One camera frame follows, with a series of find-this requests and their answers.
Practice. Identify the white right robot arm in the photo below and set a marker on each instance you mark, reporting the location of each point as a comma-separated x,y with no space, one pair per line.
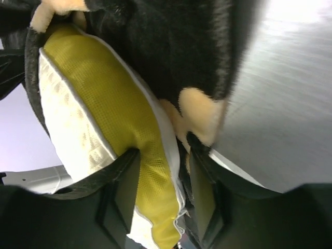
277,163

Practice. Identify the black floral pillowcase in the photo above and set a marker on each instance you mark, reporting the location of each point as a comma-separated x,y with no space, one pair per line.
187,51

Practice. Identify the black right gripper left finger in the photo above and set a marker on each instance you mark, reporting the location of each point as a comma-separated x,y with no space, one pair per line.
95,212

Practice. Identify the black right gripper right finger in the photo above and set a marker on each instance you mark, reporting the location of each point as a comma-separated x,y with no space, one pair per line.
232,212

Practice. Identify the cream yellow-edged pillow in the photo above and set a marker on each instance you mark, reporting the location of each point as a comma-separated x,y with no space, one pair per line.
95,109

